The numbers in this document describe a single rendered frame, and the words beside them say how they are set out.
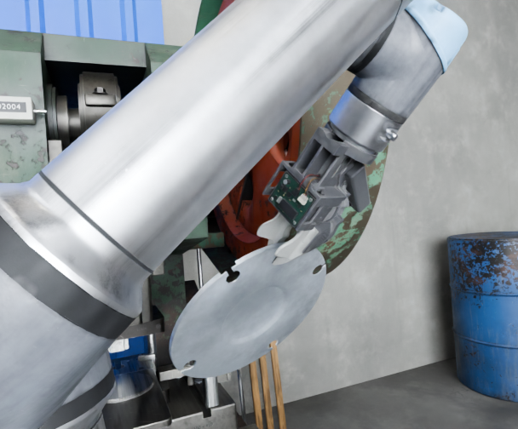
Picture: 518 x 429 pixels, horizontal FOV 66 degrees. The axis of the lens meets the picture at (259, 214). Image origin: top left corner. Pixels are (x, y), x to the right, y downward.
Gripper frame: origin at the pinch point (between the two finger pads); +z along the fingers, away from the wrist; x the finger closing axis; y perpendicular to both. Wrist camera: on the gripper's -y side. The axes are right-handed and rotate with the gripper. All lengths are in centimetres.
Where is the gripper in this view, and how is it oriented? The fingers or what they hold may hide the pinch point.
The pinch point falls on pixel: (279, 254)
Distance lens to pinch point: 58.0
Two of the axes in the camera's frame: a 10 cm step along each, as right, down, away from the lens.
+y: -6.5, 0.4, -7.6
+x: 5.9, 6.6, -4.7
